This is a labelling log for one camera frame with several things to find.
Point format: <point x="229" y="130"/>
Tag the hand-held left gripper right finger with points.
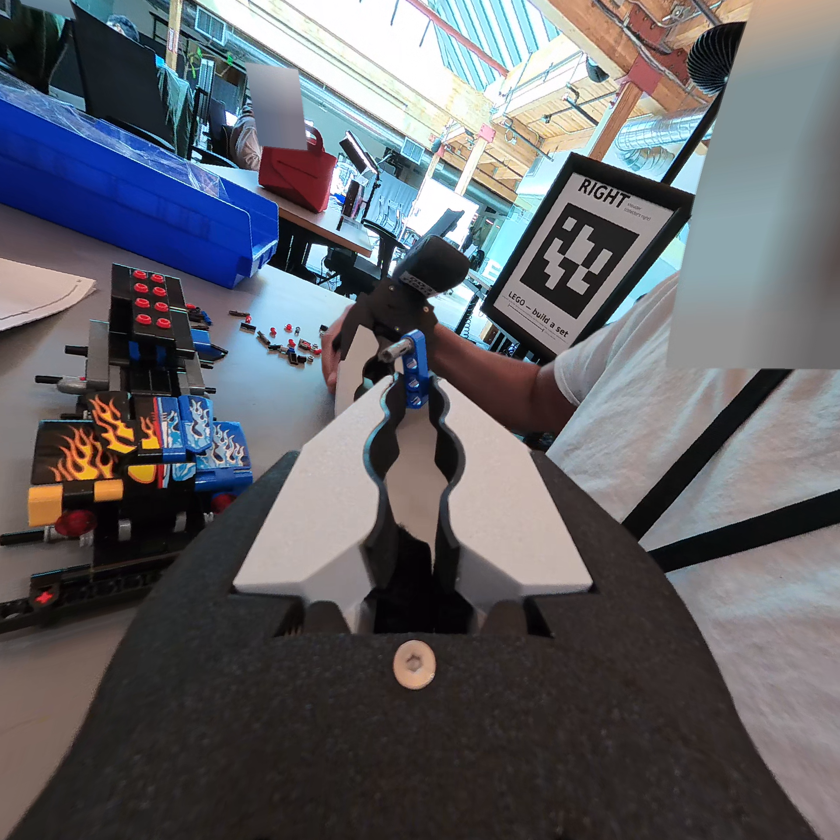
<point x="512" y="512"/>

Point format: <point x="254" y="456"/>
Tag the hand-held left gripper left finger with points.
<point x="308" y="512"/>

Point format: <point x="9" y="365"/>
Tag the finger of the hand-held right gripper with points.
<point x="348" y="374"/>

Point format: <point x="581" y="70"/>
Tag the blue lego piece with axle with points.
<point x="415" y="374"/>

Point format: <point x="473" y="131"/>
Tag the person's right forearm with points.
<point x="499" y="374"/>

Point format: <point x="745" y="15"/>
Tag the scattered small lego pieces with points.
<point x="305" y="344"/>

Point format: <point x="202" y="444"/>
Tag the lego truck model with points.
<point x="131" y="459"/>

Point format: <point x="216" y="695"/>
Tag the lego instruction booklet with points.
<point x="33" y="295"/>

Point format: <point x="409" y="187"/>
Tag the person's right hand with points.
<point x="330" y="354"/>

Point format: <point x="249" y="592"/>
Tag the black office chair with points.
<point x="367" y="262"/>

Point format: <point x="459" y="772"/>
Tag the desk lamp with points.
<point x="359" y="154"/>

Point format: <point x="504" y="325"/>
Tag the red bag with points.
<point x="295" y="177"/>

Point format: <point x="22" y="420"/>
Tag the framed marker sign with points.
<point x="577" y="262"/>

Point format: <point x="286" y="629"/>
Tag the blue plastic bin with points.
<point x="131" y="190"/>

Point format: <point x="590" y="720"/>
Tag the black computer monitor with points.
<point x="118" y="79"/>

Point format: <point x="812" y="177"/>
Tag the black fan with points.
<point x="715" y="56"/>

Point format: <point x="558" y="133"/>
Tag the silver ventilation duct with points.
<point x="656" y="138"/>

